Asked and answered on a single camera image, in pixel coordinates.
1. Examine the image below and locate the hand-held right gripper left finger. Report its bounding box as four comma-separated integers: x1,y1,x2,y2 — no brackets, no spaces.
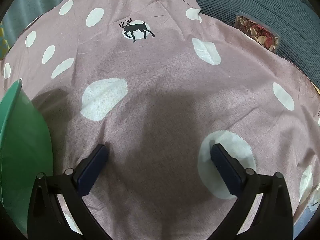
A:
27,144,109,240

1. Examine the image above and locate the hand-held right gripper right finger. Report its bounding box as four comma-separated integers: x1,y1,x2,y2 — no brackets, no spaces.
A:
210,143,293,240

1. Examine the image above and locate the green plastic bowl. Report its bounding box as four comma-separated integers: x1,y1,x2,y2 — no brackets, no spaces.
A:
0,79,54,234

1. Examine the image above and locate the light blue sheet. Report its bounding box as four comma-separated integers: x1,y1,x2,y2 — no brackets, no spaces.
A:
294,200,320,240

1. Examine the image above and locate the pink polka-dot blanket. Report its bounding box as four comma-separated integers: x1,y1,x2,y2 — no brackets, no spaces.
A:
0,0,320,240

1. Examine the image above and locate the clear packet of dried petals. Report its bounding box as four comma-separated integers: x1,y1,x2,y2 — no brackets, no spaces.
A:
234,13,281,53

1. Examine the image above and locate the grey ribbed sofa cushion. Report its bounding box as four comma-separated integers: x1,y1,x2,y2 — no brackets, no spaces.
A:
192,0,320,80

